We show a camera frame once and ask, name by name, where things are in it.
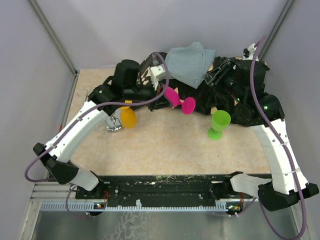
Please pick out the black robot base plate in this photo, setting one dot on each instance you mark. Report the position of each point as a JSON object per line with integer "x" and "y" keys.
{"x": 200, "y": 190}

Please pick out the green wine glass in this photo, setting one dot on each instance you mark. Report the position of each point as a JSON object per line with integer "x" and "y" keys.
{"x": 219, "y": 122}

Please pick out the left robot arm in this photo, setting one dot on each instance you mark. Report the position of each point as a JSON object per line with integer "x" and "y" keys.
{"x": 119, "y": 90}

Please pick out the black patterned blanket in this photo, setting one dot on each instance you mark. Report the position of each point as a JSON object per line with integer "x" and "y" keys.
{"x": 212, "y": 95}

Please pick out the chrome wire glass rack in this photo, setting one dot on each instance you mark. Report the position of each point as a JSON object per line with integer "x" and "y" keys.
{"x": 112, "y": 123}

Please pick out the orange wine glass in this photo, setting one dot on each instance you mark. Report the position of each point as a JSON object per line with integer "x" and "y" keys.
{"x": 128, "y": 117}

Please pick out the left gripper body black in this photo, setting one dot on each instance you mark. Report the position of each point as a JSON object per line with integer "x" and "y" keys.
{"x": 152, "y": 105}

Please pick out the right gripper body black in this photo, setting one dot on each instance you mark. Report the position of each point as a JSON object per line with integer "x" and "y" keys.
{"x": 225, "y": 76}

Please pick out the grey slotted cable duct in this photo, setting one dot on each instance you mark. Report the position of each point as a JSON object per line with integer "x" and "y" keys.
{"x": 89, "y": 206}

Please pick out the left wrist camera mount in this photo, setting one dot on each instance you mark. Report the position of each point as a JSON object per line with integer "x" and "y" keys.
{"x": 158, "y": 72}

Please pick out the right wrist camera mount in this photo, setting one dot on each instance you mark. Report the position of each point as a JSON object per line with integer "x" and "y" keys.
{"x": 248, "y": 53}

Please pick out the light blue folded towel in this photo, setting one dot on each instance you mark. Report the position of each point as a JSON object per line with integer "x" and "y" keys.
{"x": 189, "y": 65}

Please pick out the pink wine glass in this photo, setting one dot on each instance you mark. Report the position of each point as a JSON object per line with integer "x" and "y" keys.
{"x": 187, "y": 105}

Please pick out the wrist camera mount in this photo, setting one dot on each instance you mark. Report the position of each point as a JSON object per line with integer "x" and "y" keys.
{"x": 248, "y": 53}
{"x": 158, "y": 72}

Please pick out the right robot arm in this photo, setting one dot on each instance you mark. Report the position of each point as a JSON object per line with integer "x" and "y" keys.
{"x": 287, "y": 185}

